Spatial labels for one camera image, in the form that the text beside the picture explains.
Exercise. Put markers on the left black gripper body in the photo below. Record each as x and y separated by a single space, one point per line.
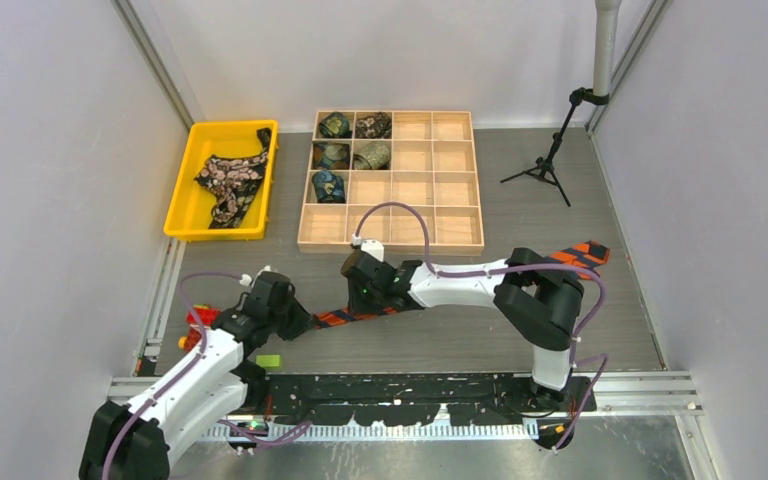
289 320

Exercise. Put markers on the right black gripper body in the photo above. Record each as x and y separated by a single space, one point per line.
362 300

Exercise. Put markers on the orange navy striped tie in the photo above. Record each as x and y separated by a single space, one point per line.
351 316

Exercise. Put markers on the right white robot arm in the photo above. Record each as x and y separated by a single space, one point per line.
540 299

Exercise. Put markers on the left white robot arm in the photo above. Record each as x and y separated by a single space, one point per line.
144 437

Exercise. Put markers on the green block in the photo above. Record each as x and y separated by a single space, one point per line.
270 361

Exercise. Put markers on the rolled blue teal tie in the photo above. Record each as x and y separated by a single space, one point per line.
329 188

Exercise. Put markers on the yellow plastic bin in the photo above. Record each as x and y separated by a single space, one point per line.
189 212

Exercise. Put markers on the rolled beige paisley tie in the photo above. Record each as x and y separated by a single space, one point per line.
374 155

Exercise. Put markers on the black pink floral tie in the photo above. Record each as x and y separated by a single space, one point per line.
234 182

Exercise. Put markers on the wooden grid organizer box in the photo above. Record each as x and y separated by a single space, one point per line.
429 195

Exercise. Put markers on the rolled blue gold tie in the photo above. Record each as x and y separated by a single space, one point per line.
331 156

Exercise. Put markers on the rolled dark floral tie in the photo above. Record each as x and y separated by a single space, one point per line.
376 125

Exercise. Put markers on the rolled green paisley tie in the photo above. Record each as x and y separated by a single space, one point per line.
334 125

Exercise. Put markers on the black mini tripod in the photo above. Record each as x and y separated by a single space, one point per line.
544 168

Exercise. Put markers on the grey metal pole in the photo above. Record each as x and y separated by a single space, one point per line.
607 13

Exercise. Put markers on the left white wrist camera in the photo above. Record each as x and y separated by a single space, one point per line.
246 280

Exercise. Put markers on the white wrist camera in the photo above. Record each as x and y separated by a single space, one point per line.
246 280
370 246

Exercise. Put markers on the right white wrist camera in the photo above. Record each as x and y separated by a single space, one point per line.
370 246

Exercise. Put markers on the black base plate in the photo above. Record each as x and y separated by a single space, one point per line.
469 399

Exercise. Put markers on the aluminium front rail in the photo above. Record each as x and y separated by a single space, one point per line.
615 393

